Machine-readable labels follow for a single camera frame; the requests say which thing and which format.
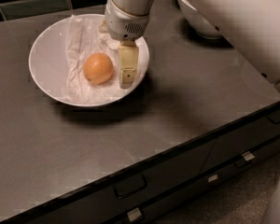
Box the white bowl with orange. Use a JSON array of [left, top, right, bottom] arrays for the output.
[[29, 17, 149, 107]]

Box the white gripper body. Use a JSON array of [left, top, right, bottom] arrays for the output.
[[105, 0, 149, 41]]

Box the orange fruit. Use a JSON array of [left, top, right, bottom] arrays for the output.
[[83, 53, 113, 85]]

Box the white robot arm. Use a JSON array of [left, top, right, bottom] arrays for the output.
[[100, 0, 280, 93]]

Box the dark upper right drawer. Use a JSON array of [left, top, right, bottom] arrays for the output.
[[202, 102, 280, 173]]

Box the dark lower drawer row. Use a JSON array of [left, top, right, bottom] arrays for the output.
[[105, 135, 280, 224]]

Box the white paper napkin in bowl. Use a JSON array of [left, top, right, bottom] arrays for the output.
[[64, 15, 141, 105]]

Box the white bowl with strawberries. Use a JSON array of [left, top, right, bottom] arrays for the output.
[[177, 0, 222, 39]]

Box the dark upper left drawer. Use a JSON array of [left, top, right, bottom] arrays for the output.
[[0, 141, 214, 224]]

